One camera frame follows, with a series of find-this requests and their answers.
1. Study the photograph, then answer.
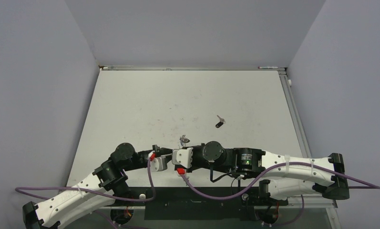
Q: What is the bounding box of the black tagged key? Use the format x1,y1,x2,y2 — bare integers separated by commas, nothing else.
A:
215,115,226,128

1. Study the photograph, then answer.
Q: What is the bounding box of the metal key ring plate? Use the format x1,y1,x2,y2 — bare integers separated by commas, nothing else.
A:
178,135,191,149

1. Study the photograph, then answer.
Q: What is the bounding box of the red white marker pen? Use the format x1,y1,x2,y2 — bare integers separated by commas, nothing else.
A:
258,66,279,70

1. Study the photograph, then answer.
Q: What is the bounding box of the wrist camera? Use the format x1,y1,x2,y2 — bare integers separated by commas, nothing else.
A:
148,151,168,172
172,147,194,175

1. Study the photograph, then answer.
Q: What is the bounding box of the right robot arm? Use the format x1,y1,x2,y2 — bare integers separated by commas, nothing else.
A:
172,141,350,204

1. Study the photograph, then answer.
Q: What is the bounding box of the aluminium frame rail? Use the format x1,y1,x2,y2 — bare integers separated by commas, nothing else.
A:
278,68,337,209

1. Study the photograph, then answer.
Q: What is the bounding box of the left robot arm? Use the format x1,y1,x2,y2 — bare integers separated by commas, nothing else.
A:
22,143,174,229

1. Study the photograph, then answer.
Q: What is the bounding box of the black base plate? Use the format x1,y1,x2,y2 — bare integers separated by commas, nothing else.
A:
110,187,288,224

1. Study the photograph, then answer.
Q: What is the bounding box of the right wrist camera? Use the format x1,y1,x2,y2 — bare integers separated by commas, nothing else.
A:
172,147,194,175

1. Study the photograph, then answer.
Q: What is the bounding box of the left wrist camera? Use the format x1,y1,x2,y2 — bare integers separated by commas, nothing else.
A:
148,151,168,172

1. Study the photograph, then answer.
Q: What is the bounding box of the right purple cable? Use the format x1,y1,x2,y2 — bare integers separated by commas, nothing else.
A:
180,162,380,228

